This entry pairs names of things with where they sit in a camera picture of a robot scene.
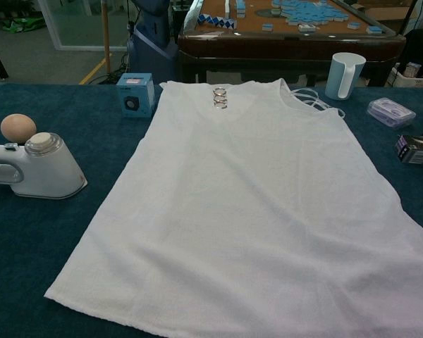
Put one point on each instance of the white handheld steam iron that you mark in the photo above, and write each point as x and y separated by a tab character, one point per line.
56	169

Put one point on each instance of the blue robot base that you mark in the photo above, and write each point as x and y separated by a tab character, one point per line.
151	53

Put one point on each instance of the white sleeveless top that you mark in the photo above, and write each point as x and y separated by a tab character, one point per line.
232	211

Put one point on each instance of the light blue speaker box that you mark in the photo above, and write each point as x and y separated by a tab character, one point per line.
135	98

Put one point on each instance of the brown mahjong table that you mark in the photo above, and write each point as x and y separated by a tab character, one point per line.
285	45

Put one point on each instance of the blue white snake puzzle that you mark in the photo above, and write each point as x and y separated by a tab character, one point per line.
215	20

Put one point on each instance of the light blue white pitcher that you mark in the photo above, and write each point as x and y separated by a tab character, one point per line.
342	75

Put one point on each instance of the blue mahjong tile stack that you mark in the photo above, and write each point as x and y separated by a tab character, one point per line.
240	8

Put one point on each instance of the white faced mahjong tile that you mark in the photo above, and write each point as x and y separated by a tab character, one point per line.
303	28
313	28

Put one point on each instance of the wooden pole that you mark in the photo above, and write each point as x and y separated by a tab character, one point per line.
106	35

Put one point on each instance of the blue mahjong tile pile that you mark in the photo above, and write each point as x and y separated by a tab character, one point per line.
303	10

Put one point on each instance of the clear plastic purple case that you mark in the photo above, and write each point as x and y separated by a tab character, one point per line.
391	112

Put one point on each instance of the beige egg-shaped ball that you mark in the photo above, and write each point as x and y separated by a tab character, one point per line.
17	127

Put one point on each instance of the black purple carton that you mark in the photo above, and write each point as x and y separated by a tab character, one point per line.
416	149

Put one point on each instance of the white framed glass door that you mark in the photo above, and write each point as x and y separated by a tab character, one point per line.
54	28

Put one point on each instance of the white storage basket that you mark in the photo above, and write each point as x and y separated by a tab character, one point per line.
409	79

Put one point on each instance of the green bag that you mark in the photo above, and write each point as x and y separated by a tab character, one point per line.
21	25

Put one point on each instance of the black bag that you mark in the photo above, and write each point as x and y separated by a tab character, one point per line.
421	44

